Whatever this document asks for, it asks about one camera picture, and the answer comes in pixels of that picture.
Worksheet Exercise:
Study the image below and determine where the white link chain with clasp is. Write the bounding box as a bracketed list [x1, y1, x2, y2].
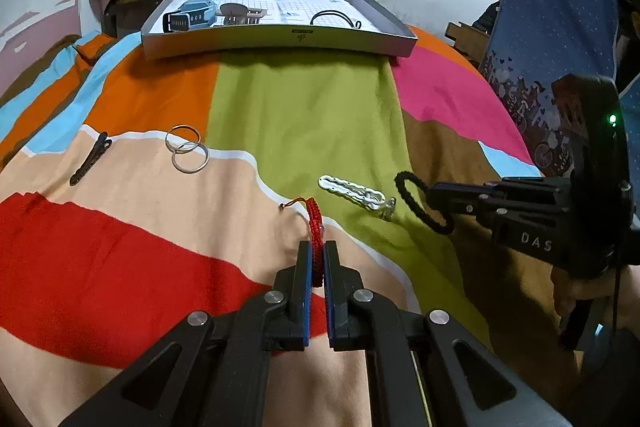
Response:
[318, 174, 399, 221]

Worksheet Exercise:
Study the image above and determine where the blue printed curtain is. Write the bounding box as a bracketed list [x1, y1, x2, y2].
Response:
[477, 0, 628, 178]

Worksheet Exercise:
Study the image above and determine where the printed paper sheet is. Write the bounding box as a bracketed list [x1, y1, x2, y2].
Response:
[220, 0, 381, 32]

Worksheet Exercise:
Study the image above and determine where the dark cord necklace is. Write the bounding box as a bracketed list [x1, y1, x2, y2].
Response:
[310, 9, 363, 30]

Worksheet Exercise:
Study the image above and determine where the black hair clip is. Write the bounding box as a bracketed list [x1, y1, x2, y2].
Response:
[69, 132, 113, 186]

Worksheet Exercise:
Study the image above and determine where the red braided bracelet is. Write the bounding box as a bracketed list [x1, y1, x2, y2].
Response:
[280, 197, 327, 290]

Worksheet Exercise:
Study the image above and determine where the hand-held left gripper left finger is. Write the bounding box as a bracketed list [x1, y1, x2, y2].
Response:
[59, 239, 315, 427]

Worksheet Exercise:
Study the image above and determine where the blue smartwatch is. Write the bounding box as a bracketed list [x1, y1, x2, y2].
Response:
[162, 0, 221, 32]

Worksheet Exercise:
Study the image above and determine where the brown wooden furniture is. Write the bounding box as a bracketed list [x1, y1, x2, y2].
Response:
[445, 21, 488, 65]

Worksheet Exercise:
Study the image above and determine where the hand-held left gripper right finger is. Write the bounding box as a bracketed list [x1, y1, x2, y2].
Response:
[322, 239, 573, 427]

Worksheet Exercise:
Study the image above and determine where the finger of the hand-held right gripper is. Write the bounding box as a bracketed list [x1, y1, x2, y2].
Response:
[439, 196, 572, 229]
[429, 178, 572, 204]

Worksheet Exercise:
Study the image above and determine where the black braided bracelet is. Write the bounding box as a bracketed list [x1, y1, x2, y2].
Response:
[394, 172, 455, 235]

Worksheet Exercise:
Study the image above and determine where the grey cardboard tray box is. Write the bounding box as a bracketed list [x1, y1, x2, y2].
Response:
[141, 0, 418, 60]

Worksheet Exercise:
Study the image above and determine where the small silver ring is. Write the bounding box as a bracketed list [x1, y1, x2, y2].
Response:
[171, 141, 210, 174]
[165, 125, 202, 154]

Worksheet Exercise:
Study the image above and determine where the person's right hand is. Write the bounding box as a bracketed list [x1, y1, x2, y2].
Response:
[551, 264, 640, 333]

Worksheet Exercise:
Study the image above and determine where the colourful patchwork blanket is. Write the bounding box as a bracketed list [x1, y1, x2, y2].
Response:
[0, 27, 591, 427]

